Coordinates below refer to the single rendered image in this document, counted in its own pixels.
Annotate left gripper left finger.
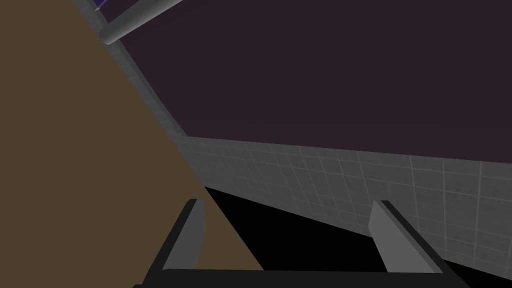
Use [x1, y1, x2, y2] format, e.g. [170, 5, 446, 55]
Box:
[153, 198, 207, 273]

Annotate grey bar handle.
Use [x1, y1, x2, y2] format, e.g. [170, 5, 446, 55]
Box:
[97, 0, 186, 45]

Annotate brown cupboard door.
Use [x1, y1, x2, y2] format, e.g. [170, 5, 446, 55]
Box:
[0, 0, 265, 288]

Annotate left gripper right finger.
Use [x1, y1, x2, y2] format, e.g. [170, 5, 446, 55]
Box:
[367, 199, 446, 275]

